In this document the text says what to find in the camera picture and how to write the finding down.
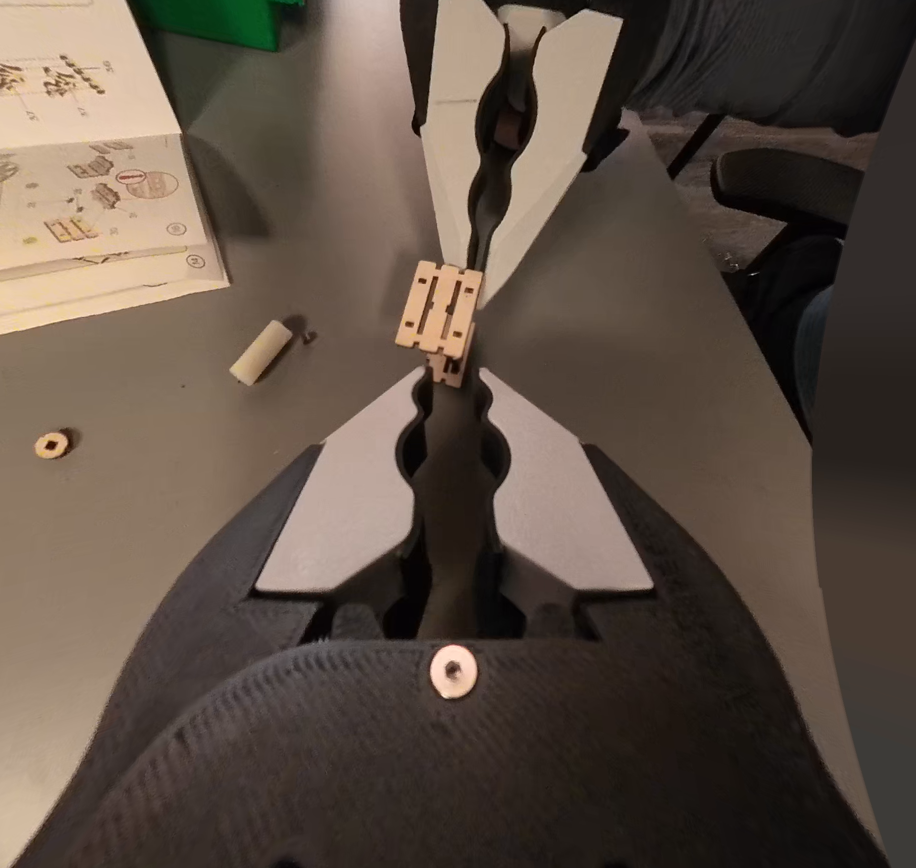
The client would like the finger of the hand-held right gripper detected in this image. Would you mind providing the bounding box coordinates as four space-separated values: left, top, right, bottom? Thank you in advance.
478 8 624 312
421 0 510 271

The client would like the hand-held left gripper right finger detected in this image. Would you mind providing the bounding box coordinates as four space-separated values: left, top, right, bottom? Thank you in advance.
478 369 655 593

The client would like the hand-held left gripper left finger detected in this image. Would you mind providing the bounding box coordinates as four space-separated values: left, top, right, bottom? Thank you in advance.
255 366 435 593

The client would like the small notched wooden model part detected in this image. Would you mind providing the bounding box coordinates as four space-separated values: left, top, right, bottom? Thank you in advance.
427 323 478 388

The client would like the slatted wooden model panel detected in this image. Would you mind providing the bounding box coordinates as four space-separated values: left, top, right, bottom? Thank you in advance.
394 259 485 354

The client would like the cream cylindrical wax stick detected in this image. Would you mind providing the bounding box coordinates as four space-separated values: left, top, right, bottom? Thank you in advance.
228 318 293 387

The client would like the black office chair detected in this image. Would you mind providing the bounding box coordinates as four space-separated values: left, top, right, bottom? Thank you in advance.
667 113 864 269

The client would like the white instruction booklet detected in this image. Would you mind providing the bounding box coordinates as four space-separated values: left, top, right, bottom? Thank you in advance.
0 0 232 336

